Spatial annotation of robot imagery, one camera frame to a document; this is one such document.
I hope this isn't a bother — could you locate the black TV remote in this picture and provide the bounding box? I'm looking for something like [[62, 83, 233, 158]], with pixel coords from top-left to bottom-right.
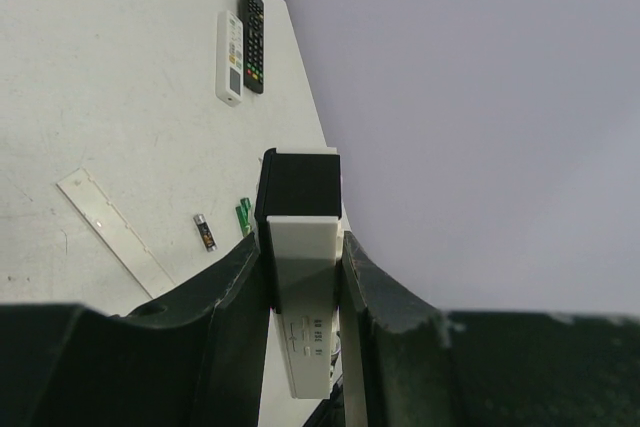
[[238, 0, 264, 94]]

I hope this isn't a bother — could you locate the green AAA battery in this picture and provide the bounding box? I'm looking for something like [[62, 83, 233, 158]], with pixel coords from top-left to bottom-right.
[[235, 197, 253, 237]]

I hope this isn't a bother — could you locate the long white slim remote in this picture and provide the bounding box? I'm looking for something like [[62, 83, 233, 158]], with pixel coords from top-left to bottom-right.
[[254, 147, 344, 399]]

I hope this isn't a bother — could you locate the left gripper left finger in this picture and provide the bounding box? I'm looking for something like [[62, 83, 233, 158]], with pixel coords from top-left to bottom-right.
[[1, 236, 265, 426]]

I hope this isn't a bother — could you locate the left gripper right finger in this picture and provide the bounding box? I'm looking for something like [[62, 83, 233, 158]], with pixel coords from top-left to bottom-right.
[[339, 234, 639, 426]]

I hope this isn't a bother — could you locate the white long battery cover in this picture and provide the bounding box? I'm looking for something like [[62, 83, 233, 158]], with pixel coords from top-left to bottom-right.
[[57, 168, 176, 299]]

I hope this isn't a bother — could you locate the black gold AAA battery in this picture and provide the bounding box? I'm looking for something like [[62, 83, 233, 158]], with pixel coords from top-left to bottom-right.
[[193, 214, 217, 252]]

